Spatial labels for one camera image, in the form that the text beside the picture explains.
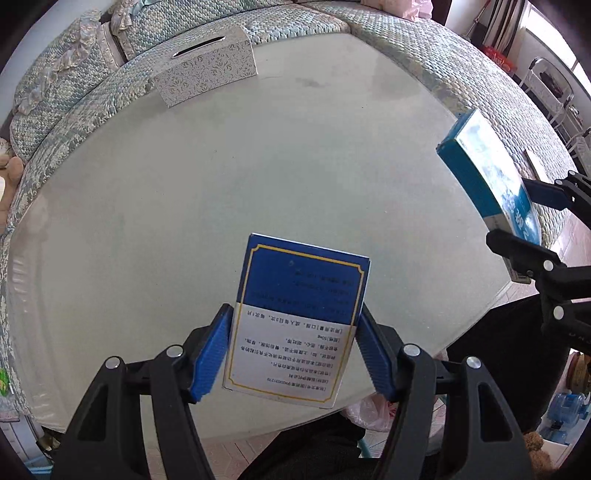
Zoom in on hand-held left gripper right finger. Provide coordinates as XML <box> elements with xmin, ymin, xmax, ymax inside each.
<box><xmin>355</xmin><ymin>302</ymin><xmax>536</xmax><ymax>480</ymax></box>

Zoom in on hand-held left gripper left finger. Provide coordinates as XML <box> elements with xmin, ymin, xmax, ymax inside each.
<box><xmin>51</xmin><ymin>302</ymin><xmax>234</xmax><ymax>480</ymax></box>

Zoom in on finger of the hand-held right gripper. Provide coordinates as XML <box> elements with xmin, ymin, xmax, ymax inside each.
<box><xmin>486</xmin><ymin>229</ymin><xmax>591</xmax><ymax>324</ymax></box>
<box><xmin>524</xmin><ymin>171</ymin><xmax>591</xmax><ymax>215</ymax></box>

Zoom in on light blue box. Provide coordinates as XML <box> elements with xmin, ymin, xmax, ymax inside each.
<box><xmin>436</xmin><ymin>108</ymin><xmax>539</xmax><ymax>284</ymax></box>

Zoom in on bin with white plastic bag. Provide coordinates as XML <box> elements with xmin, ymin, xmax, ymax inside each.
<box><xmin>344</xmin><ymin>351</ymin><xmax>450</xmax><ymax>435</ymax></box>

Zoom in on blue and white box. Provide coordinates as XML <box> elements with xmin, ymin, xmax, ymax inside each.
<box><xmin>222</xmin><ymin>233</ymin><xmax>371</xmax><ymax>409</ymax></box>

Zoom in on brown round jar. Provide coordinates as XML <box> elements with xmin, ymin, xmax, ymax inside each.
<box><xmin>567</xmin><ymin>352</ymin><xmax>591</xmax><ymax>393</ymax></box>

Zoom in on blue water bottle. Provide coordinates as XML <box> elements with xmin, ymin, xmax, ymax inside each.
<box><xmin>550</xmin><ymin>392</ymin><xmax>586</xmax><ymax>420</ymax></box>

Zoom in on person's right leg black pants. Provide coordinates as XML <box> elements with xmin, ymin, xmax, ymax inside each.
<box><xmin>445</xmin><ymin>295</ymin><xmax>571</xmax><ymax>435</ymax></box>

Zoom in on person's leg black pants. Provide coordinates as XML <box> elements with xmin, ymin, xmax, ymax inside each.
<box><xmin>240</xmin><ymin>415</ymin><xmax>384</xmax><ymax>480</ymax></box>
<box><xmin>445</xmin><ymin>295</ymin><xmax>571</xmax><ymax>435</ymax></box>

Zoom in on teal plastic stool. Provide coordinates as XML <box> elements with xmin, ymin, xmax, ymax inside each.
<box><xmin>358</xmin><ymin>436</ymin><xmax>384</xmax><ymax>460</ymax></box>

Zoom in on white metal chair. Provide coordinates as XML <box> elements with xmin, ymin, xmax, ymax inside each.
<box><xmin>522</xmin><ymin>55</ymin><xmax>591</xmax><ymax>155</ymax></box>

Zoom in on person's left leg black pants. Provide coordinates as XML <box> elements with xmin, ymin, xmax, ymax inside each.
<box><xmin>240</xmin><ymin>415</ymin><xmax>384</xmax><ymax>480</ymax></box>

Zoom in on curved quilted sofa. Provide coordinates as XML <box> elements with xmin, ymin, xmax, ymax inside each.
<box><xmin>0</xmin><ymin>0</ymin><xmax>583</xmax><ymax>416</ymax></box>

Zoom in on pink pillow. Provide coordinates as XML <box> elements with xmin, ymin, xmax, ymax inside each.
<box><xmin>360</xmin><ymin>0</ymin><xmax>432</xmax><ymax>20</ymax></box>

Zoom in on brown teddy bear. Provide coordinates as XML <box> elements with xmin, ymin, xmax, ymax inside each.
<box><xmin>0</xmin><ymin>152</ymin><xmax>25</xmax><ymax>222</ymax></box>

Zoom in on patterned white tissue box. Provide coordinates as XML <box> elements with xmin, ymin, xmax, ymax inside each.
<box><xmin>150</xmin><ymin>26</ymin><xmax>258</xmax><ymax>109</ymax></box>

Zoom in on ruffled quilted back cushion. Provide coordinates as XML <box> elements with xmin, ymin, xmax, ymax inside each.
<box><xmin>11</xmin><ymin>11</ymin><xmax>125</xmax><ymax>158</ymax></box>
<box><xmin>111</xmin><ymin>0</ymin><xmax>301</xmax><ymax>61</ymax></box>

